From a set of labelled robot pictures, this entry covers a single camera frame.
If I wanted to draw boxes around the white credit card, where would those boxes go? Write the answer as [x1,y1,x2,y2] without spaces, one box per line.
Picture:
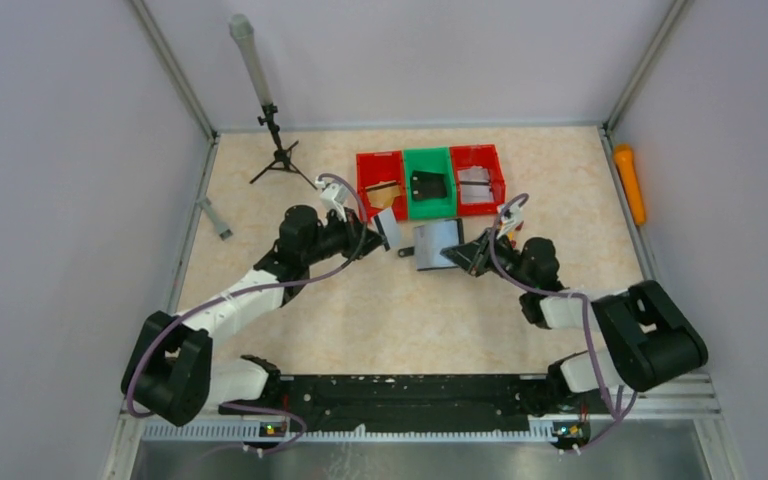
[372,207,402,251]

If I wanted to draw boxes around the black leather card holder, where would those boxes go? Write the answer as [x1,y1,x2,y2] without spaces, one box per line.
[397,218,464,271]

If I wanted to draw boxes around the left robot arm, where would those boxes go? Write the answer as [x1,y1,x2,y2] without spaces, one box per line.
[120,205,384,426]

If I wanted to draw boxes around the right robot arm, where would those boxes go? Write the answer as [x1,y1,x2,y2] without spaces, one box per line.
[441,232,709,405]

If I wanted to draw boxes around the gold card in red bin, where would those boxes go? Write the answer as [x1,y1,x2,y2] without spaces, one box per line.
[365,182,402,210]

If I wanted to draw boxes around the grey cards in red bin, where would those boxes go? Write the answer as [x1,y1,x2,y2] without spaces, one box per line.
[457,166,494,205]

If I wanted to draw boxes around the left red plastic bin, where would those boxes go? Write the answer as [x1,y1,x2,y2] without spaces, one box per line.
[356,150,408,221]

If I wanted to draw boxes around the red plastic bin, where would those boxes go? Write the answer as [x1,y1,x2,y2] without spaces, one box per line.
[356,150,408,221]
[449,144,506,217]

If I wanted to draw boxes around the green plastic bin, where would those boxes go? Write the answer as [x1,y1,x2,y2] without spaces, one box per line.
[403,147,457,220]

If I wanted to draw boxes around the right red plastic bin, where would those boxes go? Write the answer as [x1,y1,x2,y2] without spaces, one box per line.
[449,144,506,217]

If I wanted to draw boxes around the orange flashlight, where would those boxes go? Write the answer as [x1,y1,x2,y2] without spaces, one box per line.
[613,144,647,226]

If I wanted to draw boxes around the black tripod with grey pole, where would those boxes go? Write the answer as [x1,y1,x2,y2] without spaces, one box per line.
[228,13,316,188]

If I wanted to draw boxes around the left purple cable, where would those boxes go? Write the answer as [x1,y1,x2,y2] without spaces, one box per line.
[124,173,369,456]

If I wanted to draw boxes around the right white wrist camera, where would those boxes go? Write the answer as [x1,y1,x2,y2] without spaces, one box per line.
[497,203,524,236]

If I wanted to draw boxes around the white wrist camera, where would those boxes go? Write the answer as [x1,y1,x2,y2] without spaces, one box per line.
[315,180,349,221]
[497,203,524,236]

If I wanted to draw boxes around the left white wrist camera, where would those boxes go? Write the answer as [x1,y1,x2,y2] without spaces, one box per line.
[315,180,349,221]

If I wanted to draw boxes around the small grey bracket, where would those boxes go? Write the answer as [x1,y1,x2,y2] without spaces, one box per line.
[196,196,233,241]

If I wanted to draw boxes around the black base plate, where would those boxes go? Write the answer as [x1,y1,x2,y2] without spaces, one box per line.
[218,374,608,448]

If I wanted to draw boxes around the aluminium frame rail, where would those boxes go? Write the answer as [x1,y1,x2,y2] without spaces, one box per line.
[103,372,746,479]

